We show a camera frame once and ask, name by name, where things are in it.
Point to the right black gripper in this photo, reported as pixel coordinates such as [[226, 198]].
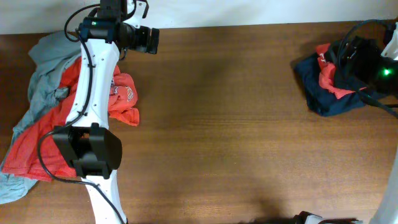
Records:
[[369, 52]]

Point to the black t-shirt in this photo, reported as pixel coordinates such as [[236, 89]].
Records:
[[382, 82]]

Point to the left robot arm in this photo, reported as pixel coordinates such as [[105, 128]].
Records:
[[85, 141]]

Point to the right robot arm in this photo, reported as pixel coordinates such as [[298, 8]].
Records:
[[278, 158]]

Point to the folded red printed t-shirt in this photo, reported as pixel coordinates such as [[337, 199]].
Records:
[[326, 55]]

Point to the folded navy t-shirt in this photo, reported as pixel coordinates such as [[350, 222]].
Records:
[[319, 100]]

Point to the grey t-shirt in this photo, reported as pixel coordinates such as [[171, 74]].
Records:
[[52, 55]]

